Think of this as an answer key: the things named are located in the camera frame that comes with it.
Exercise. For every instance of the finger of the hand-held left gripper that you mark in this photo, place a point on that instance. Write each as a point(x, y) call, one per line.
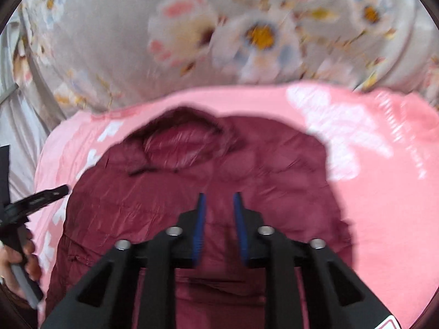
point(44, 197)

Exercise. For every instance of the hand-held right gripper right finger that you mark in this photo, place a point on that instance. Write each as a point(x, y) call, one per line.
point(241, 233)

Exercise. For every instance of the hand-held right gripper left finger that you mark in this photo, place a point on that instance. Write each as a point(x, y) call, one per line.
point(200, 233)

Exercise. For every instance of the maroon puffer jacket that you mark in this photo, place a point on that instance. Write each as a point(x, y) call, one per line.
point(274, 164)

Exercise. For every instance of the person's left hand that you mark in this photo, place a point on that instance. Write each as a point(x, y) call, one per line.
point(33, 260)

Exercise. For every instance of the grey satin sheet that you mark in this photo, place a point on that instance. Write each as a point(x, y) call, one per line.
point(24, 126)

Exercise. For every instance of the pink blanket with white print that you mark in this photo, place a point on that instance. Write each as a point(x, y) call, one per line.
point(377, 212)

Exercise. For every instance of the grey floral blanket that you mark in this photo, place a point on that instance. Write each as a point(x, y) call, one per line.
point(120, 41)

